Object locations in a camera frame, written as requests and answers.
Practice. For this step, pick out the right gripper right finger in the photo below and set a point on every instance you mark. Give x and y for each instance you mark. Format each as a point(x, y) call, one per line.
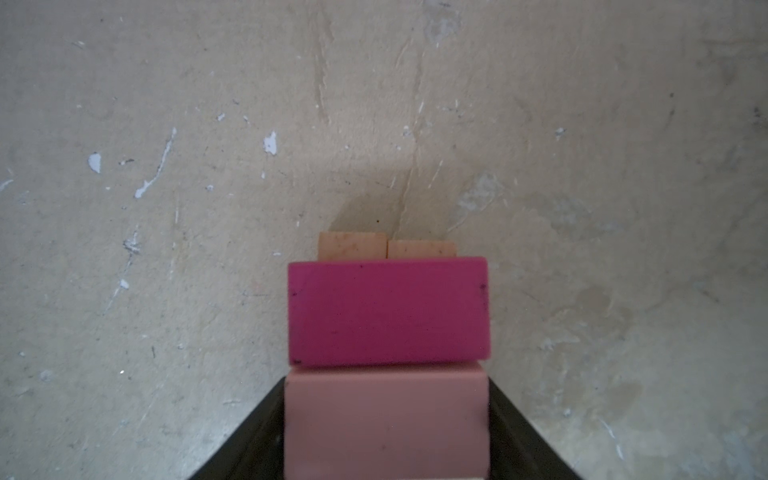
point(517, 450)

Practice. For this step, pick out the pink wood block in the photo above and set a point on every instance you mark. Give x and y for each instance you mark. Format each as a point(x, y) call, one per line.
point(408, 422)

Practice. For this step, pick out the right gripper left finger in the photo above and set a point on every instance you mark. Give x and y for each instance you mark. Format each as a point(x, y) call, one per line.
point(255, 449)

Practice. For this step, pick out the magenta wood block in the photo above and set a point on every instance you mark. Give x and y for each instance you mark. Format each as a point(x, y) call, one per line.
point(388, 312)

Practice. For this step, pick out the natural wood block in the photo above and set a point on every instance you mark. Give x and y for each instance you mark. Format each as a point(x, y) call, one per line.
point(347, 246)
point(420, 249)

